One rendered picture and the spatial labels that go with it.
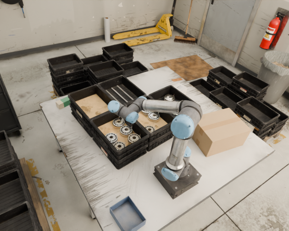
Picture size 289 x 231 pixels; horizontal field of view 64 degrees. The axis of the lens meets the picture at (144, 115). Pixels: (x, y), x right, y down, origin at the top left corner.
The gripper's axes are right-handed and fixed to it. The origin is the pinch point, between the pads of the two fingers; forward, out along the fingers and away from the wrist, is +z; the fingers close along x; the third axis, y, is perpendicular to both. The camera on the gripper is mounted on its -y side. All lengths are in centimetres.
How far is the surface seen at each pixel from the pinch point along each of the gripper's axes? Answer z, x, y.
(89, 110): 19.8, 32.6, 30.5
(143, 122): 26.5, -2.7, -3.9
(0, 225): -23, 115, -21
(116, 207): -13, 37, -52
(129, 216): -13, 32, -60
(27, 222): -16, 100, -29
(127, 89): 51, -2, 40
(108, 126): 14.1, 22.5, 6.9
